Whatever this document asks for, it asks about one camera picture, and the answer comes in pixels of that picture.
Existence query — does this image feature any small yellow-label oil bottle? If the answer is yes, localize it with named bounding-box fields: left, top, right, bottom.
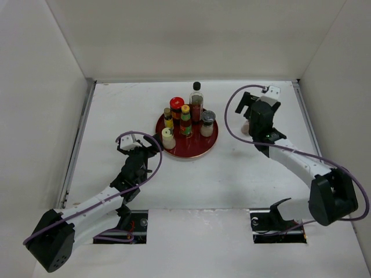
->
left=163, top=108, right=174, bottom=130

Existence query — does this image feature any black-cap dark vinegar bottle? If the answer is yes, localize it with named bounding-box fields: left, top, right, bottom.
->
left=189, top=82, right=203, bottom=123

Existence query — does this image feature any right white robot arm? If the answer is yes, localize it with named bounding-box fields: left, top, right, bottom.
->
left=235, top=92, right=358, bottom=226

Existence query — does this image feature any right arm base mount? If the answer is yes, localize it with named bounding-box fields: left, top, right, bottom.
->
left=250, top=198, right=307, bottom=244

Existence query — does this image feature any round red lacquer tray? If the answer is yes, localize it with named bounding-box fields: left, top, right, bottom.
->
left=155, top=114, right=219, bottom=159

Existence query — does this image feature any cream-cap white shaker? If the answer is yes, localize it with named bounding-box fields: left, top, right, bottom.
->
left=161, top=127, right=176, bottom=149

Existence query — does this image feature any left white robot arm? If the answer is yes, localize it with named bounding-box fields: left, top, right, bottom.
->
left=23, top=131, right=163, bottom=273

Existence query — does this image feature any grey-lid salt grinder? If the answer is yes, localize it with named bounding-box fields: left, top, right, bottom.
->
left=200, top=110, right=216, bottom=137

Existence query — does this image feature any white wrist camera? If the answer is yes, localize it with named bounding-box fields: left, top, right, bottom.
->
left=115, top=131, right=140, bottom=151
left=259, top=85, right=281, bottom=107

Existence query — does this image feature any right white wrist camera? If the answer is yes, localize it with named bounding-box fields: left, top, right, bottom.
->
left=259, top=85, right=281, bottom=107

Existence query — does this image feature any red-lid chili sauce jar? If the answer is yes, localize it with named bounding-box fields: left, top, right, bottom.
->
left=169, top=97, right=185, bottom=125

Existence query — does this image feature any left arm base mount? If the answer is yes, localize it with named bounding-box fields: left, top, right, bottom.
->
left=93, top=210, right=149, bottom=244

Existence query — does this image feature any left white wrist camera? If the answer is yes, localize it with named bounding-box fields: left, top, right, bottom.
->
left=115, top=131, right=140, bottom=151

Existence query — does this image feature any yellow-cap red sauce bottle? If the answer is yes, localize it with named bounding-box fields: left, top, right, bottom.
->
left=180, top=105, right=192, bottom=136

